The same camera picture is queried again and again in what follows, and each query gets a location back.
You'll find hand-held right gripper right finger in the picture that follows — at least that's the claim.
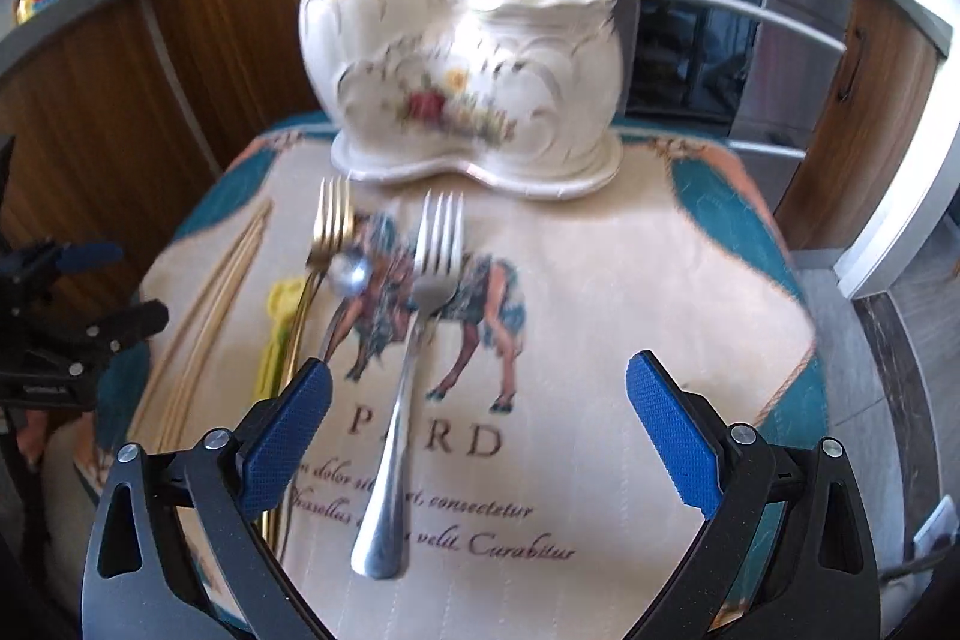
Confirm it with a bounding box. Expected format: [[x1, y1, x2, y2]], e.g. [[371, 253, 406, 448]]
[[626, 351, 882, 640]]

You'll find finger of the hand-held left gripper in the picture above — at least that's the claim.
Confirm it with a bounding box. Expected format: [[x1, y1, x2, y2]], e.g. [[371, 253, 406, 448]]
[[16, 299, 170, 365], [0, 241, 125, 300]]

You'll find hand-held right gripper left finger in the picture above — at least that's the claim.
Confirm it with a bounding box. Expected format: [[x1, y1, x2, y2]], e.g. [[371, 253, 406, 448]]
[[81, 356, 335, 640]]

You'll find wooden chopstick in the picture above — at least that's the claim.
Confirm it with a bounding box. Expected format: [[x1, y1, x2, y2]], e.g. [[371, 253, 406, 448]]
[[139, 197, 271, 420], [169, 235, 275, 461], [159, 220, 272, 453], [150, 206, 272, 438]]

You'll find small silver spoon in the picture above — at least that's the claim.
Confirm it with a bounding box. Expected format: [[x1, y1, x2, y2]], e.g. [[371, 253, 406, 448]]
[[315, 248, 374, 362]]

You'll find gold metal fork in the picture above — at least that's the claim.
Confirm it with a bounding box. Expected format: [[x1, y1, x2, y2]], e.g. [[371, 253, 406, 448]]
[[259, 175, 357, 555]]

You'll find silver metal fork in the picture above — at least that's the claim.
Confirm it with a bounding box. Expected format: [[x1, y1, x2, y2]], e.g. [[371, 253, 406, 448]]
[[350, 190, 467, 579]]

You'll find white floral ceramic utensil holder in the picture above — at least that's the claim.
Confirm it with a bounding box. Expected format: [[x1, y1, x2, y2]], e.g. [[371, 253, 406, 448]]
[[289, 0, 625, 200]]

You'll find yellow plastic spoon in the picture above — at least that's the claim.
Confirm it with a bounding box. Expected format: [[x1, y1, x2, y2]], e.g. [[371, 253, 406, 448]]
[[257, 278, 310, 401]]

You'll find wooden kitchen cabinet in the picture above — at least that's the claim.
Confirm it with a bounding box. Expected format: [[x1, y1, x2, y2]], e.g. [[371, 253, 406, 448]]
[[772, 0, 942, 251], [0, 0, 466, 311]]

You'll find printed horse placemat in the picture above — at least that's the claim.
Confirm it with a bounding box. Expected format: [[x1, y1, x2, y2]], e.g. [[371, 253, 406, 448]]
[[45, 111, 830, 640]]

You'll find white power adapter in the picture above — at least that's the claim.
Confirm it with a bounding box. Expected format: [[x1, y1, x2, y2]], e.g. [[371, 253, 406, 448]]
[[911, 505, 955, 558]]

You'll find stainless steel built-in oven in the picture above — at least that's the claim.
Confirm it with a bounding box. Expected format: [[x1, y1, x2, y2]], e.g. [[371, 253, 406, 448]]
[[463, 0, 860, 161]]

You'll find black cabinet handle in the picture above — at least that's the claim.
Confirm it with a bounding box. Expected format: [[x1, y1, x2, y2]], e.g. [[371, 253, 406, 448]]
[[838, 29, 863, 101]]

